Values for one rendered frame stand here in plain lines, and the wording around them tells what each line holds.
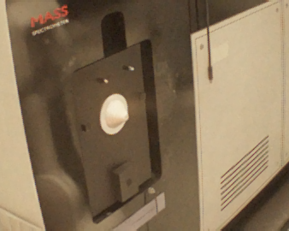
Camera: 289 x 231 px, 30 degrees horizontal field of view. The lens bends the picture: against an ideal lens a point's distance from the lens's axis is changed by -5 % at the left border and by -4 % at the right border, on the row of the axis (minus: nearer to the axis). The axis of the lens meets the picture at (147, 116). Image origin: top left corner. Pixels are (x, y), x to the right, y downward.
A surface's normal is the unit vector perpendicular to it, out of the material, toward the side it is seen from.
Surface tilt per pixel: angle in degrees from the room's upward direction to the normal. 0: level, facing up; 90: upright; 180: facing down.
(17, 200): 90
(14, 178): 90
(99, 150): 90
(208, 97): 90
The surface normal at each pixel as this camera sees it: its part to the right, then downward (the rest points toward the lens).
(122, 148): 0.79, 0.18
